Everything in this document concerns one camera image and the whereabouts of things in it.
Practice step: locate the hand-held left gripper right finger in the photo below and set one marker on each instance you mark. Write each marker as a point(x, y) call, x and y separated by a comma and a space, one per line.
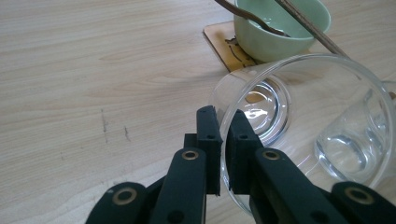
point(241, 146)

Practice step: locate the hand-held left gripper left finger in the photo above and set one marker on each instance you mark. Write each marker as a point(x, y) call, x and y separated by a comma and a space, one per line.
point(211, 149)

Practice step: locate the clear glass cup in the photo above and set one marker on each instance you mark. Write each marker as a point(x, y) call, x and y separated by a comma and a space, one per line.
point(271, 102)

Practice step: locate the light green ceramic bowl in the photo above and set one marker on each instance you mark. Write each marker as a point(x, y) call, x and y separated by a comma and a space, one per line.
point(264, 46)

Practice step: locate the square wooden cutout coaster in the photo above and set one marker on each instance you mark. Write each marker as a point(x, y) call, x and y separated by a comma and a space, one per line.
point(218, 37)

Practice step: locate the dark red wooden spoon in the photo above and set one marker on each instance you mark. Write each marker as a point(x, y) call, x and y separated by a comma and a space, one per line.
point(246, 15)

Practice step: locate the brown wooden chopstick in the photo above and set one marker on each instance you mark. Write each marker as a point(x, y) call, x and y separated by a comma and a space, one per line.
point(305, 25)
point(310, 24)

